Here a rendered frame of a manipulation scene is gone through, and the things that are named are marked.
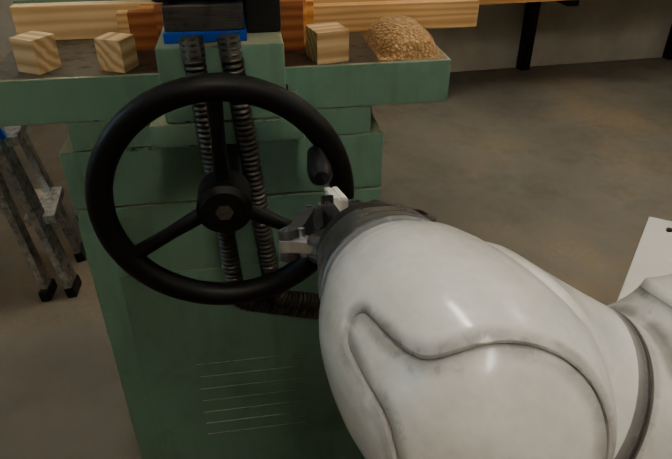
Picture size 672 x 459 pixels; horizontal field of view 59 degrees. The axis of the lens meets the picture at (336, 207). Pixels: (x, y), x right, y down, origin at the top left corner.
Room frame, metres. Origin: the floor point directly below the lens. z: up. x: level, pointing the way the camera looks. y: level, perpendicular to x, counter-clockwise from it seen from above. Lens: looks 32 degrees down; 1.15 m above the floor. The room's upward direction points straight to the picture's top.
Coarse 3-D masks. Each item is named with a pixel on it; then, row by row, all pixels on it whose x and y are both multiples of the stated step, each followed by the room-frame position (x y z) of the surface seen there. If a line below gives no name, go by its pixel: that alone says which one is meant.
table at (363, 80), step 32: (352, 32) 0.91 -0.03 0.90; (0, 64) 0.76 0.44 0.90; (64, 64) 0.76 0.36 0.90; (96, 64) 0.76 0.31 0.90; (288, 64) 0.76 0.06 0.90; (352, 64) 0.76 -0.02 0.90; (384, 64) 0.77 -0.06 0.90; (416, 64) 0.77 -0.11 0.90; (448, 64) 0.78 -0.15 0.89; (0, 96) 0.69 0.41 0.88; (32, 96) 0.70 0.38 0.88; (64, 96) 0.70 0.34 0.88; (96, 96) 0.71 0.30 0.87; (128, 96) 0.72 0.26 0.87; (320, 96) 0.75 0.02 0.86; (352, 96) 0.76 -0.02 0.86; (384, 96) 0.77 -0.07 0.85; (416, 96) 0.77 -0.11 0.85; (160, 128) 0.63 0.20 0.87; (192, 128) 0.63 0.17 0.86; (256, 128) 0.65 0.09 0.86; (288, 128) 0.65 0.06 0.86
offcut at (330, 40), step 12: (312, 24) 0.80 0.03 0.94; (324, 24) 0.80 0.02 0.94; (336, 24) 0.80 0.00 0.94; (312, 36) 0.77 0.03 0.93; (324, 36) 0.76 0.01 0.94; (336, 36) 0.77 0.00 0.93; (348, 36) 0.77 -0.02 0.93; (312, 48) 0.77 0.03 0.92; (324, 48) 0.76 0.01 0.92; (336, 48) 0.76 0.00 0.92; (348, 48) 0.77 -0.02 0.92; (312, 60) 0.77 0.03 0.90; (324, 60) 0.76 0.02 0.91; (336, 60) 0.77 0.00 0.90; (348, 60) 0.77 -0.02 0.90
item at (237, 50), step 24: (192, 48) 0.62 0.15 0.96; (240, 48) 0.64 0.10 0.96; (192, 72) 0.62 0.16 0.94; (240, 72) 0.63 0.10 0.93; (240, 120) 0.62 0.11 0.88; (240, 144) 0.62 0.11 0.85; (264, 192) 0.63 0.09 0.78; (264, 240) 0.62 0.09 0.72; (240, 264) 0.62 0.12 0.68; (264, 264) 0.61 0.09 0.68; (264, 312) 0.62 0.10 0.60; (288, 312) 0.63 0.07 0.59; (312, 312) 0.65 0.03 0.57
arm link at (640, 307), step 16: (640, 288) 0.24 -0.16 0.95; (656, 288) 0.23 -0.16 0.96; (624, 304) 0.24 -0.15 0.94; (640, 304) 0.23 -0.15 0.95; (656, 304) 0.22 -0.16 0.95; (640, 320) 0.22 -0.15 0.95; (656, 320) 0.21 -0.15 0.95; (640, 336) 0.20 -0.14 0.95; (656, 336) 0.20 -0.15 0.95; (656, 352) 0.19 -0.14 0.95; (656, 368) 0.18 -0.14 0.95; (656, 384) 0.18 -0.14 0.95; (656, 400) 0.17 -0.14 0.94; (656, 416) 0.17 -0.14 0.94; (656, 432) 0.16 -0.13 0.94; (640, 448) 0.16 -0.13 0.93; (656, 448) 0.16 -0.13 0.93
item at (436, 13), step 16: (416, 0) 0.95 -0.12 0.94; (432, 0) 0.95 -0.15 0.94; (448, 0) 0.95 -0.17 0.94; (464, 0) 0.95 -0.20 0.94; (320, 16) 0.91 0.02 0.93; (336, 16) 0.91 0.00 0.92; (352, 16) 0.92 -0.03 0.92; (368, 16) 0.92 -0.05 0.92; (384, 16) 0.92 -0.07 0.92; (416, 16) 0.93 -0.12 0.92; (432, 16) 0.94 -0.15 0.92; (448, 16) 0.94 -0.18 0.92; (464, 16) 0.94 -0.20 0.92; (128, 32) 0.87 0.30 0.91
